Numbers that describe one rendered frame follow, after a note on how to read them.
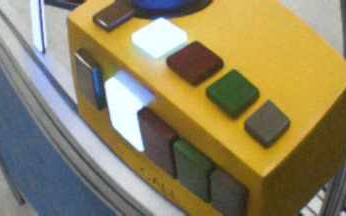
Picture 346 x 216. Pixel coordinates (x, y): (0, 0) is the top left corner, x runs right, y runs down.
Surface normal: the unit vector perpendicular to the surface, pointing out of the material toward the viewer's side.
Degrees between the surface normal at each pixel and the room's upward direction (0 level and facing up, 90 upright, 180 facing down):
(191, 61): 0
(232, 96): 0
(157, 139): 90
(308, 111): 0
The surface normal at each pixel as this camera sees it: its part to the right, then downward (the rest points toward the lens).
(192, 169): -0.76, 0.53
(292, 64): -0.10, -0.66
